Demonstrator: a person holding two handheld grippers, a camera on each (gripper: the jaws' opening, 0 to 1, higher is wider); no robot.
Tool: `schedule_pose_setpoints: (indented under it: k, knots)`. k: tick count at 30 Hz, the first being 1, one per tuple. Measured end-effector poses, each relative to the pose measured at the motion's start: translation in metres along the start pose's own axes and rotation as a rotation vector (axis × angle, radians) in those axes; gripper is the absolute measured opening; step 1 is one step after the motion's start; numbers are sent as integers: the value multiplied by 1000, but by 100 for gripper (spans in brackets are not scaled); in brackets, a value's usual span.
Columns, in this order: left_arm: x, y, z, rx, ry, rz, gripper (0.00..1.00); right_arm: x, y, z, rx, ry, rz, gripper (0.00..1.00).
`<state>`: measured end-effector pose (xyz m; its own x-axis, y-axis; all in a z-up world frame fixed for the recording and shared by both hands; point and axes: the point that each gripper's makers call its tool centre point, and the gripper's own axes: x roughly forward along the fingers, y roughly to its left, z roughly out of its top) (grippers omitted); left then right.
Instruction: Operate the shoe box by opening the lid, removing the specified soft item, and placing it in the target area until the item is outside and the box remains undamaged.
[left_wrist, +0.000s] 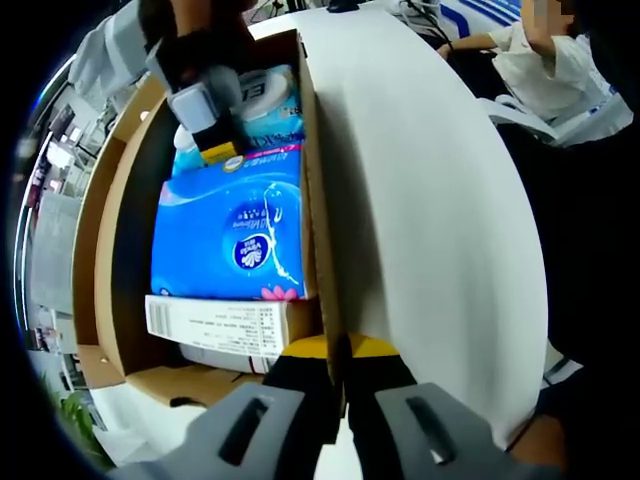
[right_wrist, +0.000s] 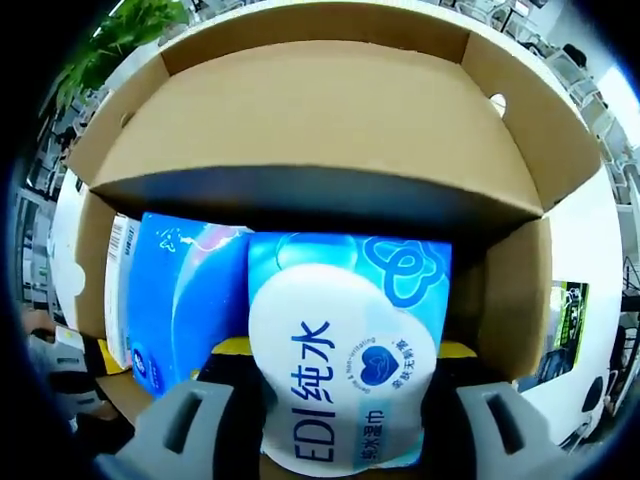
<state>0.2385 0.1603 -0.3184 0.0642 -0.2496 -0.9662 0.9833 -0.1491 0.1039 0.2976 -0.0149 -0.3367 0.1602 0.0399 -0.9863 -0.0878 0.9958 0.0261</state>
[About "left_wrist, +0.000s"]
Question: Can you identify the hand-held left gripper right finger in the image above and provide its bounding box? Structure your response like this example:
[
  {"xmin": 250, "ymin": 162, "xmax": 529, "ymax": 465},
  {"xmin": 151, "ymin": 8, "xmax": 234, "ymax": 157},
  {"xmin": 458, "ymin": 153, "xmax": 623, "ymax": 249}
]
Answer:
[{"xmin": 345, "ymin": 332, "xmax": 556, "ymax": 480}]

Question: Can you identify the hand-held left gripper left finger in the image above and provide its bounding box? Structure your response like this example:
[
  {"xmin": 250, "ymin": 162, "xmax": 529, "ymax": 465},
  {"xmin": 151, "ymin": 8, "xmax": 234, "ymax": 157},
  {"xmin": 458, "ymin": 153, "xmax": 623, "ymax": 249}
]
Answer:
[{"xmin": 107, "ymin": 333, "xmax": 347, "ymax": 480}]

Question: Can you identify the light blue wet wipes pack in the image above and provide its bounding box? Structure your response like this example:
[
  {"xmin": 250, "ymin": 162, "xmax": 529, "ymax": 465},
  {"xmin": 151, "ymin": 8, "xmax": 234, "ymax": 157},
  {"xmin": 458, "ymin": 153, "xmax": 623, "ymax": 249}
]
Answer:
[{"xmin": 172, "ymin": 63, "xmax": 306, "ymax": 177}]

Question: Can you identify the white medicine carton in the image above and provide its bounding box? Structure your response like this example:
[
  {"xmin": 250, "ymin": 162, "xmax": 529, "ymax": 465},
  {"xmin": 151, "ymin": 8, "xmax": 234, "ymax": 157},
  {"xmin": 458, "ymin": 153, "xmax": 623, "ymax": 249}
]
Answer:
[{"xmin": 144, "ymin": 293, "xmax": 314, "ymax": 357}]

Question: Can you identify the blue soft tissue pack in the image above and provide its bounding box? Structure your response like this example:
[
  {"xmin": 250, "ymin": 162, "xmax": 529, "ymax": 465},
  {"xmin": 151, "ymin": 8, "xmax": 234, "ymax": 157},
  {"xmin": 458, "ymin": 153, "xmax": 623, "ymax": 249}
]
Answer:
[{"xmin": 151, "ymin": 144, "xmax": 309, "ymax": 302}]

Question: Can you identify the brown cardboard shoe box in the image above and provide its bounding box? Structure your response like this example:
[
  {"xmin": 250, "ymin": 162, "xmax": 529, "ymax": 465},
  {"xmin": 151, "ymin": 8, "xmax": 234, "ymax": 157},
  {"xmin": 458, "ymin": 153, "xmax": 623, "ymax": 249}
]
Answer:
[{"xmin": 72, "ymin": 28, "xmax": 354, "ymax": 419}]

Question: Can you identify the green potted plant white pot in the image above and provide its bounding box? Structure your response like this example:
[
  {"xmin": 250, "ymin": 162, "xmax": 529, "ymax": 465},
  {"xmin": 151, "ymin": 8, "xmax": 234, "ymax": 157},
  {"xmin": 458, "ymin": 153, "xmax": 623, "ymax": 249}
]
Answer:
[{"xmin": 49, "ymin": 389, "xmax": 104, "ymax": 454}]

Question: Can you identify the grey partition panel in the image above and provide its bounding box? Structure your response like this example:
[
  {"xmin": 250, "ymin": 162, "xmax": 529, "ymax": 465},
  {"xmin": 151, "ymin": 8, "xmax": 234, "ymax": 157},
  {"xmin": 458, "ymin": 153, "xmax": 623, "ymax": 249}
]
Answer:
[{"xmin": 32, "ymin": 193, "xmax": 81, "ymax": 314}]

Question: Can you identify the person's black shirt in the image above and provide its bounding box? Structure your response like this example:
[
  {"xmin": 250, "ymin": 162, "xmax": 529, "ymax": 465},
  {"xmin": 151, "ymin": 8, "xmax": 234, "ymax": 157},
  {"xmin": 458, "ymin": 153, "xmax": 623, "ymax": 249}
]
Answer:
[{"xmin": 499, "ymin": 29, "xmax": 640, "ymax": 426}]

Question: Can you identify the white chair armrest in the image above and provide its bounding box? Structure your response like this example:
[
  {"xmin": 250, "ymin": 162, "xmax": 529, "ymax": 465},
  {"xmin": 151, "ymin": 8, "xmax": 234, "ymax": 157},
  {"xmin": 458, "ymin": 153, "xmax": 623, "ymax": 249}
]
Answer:
[{"xmin": 477, "ymin": 97, "xmax": 559, "ymax": 147}]

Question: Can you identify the blue wall poster board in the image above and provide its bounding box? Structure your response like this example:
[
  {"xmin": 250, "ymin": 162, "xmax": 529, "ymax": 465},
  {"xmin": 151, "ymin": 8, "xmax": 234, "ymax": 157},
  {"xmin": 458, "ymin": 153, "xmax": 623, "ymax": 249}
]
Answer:
[{"xmin": 439, "ymin": 0, "xmax": 526, "ymax": 26}]

